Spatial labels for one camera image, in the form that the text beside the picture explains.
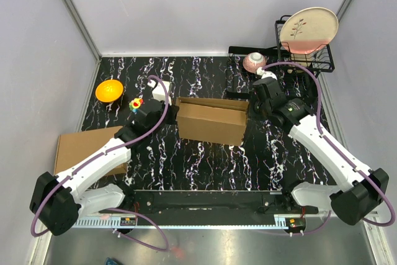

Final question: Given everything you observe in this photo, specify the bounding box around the brown cardboard box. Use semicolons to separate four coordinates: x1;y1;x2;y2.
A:
54;126;121;174
176;97;249;146

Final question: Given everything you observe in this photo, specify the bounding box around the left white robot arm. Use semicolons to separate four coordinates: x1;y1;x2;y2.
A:
29;98;176;236

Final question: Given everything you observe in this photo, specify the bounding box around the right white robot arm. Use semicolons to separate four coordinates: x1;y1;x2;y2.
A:
251;77;389;225

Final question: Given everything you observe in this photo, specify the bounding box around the folded brown cardboard box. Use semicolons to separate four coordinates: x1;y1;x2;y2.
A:
54;126;121;174

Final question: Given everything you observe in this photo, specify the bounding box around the rainbow plush flower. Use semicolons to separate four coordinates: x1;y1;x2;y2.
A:
128;98;143;113

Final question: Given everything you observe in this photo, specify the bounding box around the pink patterned bowl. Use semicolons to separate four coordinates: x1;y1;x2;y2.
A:
243;52;267;73

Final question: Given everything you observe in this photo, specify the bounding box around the orange bowl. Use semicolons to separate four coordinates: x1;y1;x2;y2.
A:
95;79;123;103

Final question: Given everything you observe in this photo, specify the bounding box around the cream pink plate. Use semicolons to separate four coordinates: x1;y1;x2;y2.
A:
279;7;339;55

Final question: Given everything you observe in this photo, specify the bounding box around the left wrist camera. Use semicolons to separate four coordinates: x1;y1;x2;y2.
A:
147;80;171;101

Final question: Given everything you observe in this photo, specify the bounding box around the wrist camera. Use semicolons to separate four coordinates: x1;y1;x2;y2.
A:
256;68;277;84
147;80;171;101

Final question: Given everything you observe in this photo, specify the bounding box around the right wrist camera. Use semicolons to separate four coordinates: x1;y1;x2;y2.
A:
256;68;277;84

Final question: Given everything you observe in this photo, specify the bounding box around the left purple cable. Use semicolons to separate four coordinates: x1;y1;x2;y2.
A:
30;75;170;251

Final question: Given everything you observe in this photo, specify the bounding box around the purple cable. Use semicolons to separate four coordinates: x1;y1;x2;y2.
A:
30;75;170;251
259;61;391;236

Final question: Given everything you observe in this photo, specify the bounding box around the black wire dish rack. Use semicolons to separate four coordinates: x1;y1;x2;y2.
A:
223;15;335;103

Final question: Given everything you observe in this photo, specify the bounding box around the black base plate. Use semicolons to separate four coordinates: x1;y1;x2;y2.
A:
116;190;319;215

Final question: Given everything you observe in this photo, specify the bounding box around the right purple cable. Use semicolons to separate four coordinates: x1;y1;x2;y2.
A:
259;61;391;236

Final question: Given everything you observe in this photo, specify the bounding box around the aluminium rail frame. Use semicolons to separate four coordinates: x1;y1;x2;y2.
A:
42;191;397;265

